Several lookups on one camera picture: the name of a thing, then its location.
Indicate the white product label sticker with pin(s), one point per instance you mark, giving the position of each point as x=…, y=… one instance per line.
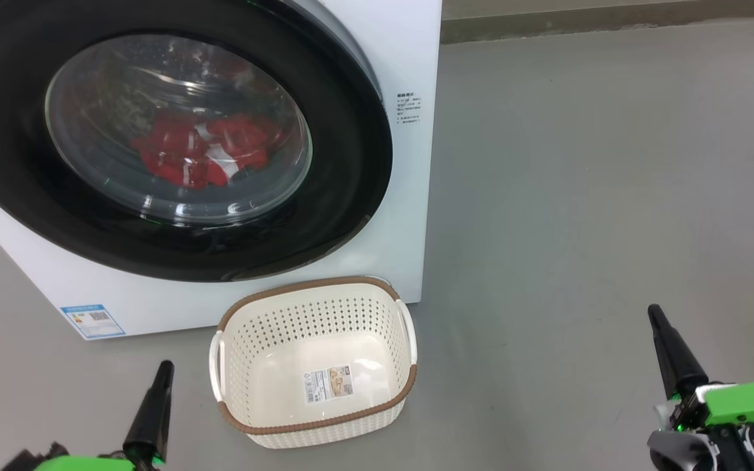
x=328, y=384

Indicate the white front-load washing machine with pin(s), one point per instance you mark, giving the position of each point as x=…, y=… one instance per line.
x=410, y=222

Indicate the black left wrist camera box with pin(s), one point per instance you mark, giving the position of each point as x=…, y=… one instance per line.
x=36, y=454

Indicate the cream perforated basket brown rim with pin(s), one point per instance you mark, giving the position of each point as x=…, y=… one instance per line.
x=324, y=314

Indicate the dark round glass washer door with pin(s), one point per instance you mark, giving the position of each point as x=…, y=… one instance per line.
x=351, y=163

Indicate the blue energy label sticker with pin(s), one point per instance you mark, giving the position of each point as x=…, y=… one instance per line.
x=92, y=320

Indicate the red and white garment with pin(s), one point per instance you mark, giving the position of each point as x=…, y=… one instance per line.
x=174, y=150

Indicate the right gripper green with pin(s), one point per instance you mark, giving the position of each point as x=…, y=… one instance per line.
x=750, y=402

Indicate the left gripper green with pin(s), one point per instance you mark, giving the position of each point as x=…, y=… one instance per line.
x=89, y=464

